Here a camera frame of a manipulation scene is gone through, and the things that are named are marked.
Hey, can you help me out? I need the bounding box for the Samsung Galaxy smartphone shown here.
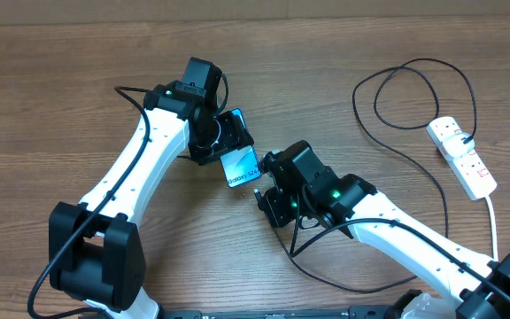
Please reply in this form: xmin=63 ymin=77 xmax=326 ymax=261
xmin=218 ymin=108 xmax=261 ymax=188

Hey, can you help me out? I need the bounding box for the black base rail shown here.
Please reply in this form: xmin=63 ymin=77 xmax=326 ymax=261
xmin=163 ymin=305 xmax=402 ymax=319

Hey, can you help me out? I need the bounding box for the white power strip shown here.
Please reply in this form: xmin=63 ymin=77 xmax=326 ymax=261
xmin=427 ymin=116 xmax=497 ymax=200

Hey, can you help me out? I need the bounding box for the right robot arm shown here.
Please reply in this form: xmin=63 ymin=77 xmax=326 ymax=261
xmin=255 ymin=140 xmax=510 ymax=318

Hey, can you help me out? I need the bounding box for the white charger plug adapter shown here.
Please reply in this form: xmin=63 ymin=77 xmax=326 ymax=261
xmin=440 ymin=132 xmax=475 ymax=160

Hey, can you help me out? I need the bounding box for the white power strip cord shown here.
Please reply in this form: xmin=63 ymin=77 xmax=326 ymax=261
xmin=483 ymin=195 xmax=499 ymax=262

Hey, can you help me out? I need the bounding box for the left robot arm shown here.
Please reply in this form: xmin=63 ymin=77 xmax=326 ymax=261
xmin=41 ymin=58 xmax=261 ymax=318

